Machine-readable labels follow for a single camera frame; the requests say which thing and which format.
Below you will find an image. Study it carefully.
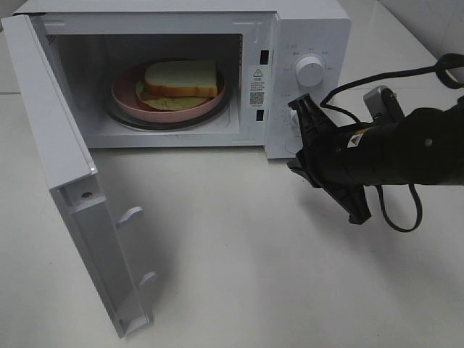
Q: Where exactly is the white warning label sticker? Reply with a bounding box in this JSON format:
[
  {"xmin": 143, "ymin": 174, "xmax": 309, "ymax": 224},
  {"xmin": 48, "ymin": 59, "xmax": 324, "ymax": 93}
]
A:
[{"xmin": 246, "ymin": 65, "xmax": 270, "ymax": 108}]

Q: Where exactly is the white microwave oven body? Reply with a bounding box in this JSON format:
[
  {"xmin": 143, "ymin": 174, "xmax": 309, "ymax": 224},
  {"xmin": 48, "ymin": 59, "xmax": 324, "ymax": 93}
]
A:
[{"xmin": 9, "ymin": 1, "xmax": 351, "ymax": 159}]

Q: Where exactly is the black camera cable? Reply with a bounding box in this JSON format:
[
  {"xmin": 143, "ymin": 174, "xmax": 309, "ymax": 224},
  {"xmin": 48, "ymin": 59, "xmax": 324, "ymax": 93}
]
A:
[{"xmin": 320, "ymin": 53, "xmax": 464, "ymax": 233}]

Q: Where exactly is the white microwave door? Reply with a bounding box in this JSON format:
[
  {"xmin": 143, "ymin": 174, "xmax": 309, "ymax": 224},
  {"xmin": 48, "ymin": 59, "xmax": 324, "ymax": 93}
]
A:
[{"xmin": 2, "ymin": 14, "xmax": 157, "ymax": 337}]

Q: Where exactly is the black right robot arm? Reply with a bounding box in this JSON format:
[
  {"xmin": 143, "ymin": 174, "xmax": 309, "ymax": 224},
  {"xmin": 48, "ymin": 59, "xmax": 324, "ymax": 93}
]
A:
[{"xmin": 288, "ymin": 86, "xmax": 463, "ymax": 225}]

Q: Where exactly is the upper white power knob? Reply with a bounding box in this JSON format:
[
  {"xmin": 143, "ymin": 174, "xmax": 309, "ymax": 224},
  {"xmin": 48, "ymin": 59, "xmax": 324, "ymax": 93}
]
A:
[{"xmin": 294, "ymin": 54, "xmax": 326, "ymax": 87}]

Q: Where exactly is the pink round plate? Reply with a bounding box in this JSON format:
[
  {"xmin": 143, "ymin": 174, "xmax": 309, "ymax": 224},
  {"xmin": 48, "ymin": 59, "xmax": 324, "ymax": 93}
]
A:
[{"xmin": 111, "ymin": 61, "xmax": 228, "ymax": 129}]

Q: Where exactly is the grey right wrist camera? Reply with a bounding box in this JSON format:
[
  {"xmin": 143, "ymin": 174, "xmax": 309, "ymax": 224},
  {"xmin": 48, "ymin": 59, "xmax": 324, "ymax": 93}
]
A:
[{"xmin": 363, "ymin": 86, "xmax": 405, "ymax": 125}]

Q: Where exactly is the sandwich with lettuce and bacon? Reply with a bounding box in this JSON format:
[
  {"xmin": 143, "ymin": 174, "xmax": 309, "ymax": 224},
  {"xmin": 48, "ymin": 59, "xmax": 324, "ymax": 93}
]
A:
[{"xmin": 135, "ymin": 60, "xmax": 219, "ymax": 112}]

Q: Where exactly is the round white door button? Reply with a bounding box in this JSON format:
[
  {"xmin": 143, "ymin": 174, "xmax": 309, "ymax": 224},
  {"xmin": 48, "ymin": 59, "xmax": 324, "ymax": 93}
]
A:
[{"xmin": 285, "ymin": 136, "xmax": 303, "ymax": 154}]

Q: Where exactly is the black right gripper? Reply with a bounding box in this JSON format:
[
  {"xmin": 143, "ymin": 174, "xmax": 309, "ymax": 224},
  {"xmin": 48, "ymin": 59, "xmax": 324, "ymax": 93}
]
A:
[{"xmin": 287, "ymin": 94, "xmax": 371, "ymax": 225}]

